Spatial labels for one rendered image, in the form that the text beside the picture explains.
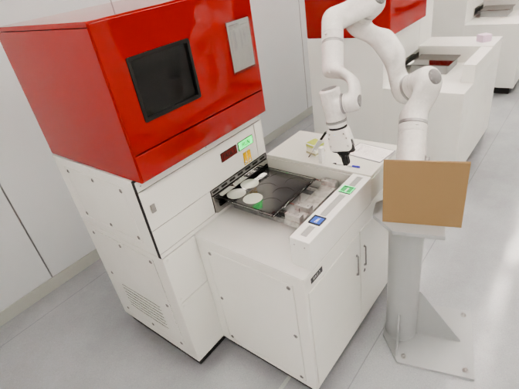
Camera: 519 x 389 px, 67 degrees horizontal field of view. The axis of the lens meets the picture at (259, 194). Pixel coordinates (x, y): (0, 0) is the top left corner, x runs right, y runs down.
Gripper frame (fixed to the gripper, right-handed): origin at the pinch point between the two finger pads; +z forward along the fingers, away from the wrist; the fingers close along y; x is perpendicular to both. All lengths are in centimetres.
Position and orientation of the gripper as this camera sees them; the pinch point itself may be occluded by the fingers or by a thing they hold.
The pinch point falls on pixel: (345, 160)
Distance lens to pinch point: 173.6
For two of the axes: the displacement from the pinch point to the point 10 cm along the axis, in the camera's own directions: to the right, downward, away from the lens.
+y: 7.3, 0.5, -6.8
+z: 3.0, 8.7, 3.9
